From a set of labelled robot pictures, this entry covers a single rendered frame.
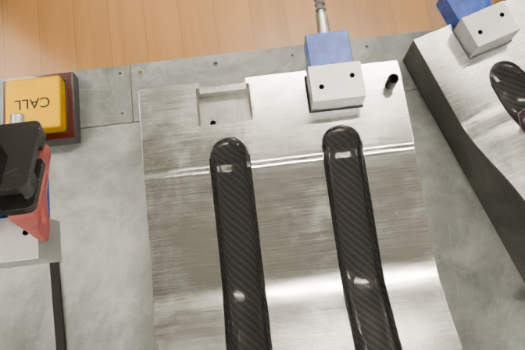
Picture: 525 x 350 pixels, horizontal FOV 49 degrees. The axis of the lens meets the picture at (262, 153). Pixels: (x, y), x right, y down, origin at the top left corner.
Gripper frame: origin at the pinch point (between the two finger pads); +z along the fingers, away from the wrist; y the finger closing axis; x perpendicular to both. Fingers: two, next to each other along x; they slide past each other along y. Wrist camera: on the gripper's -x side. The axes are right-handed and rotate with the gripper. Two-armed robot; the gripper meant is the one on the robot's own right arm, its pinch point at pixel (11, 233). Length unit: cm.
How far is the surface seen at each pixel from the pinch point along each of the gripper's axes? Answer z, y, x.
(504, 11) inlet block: -2, 48, 19
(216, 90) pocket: 0.6, 17.6, 15.4
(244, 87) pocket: 0.6, 20.4, 15.3
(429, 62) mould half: 1.7, 40.2, 17.3
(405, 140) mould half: 2.8, 35.1, 7.6
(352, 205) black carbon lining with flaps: 6.2, 29.3, 3.2
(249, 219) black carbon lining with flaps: 6.2, 19.4, 3.1
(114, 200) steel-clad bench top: 11.2, 4.9, 11.5
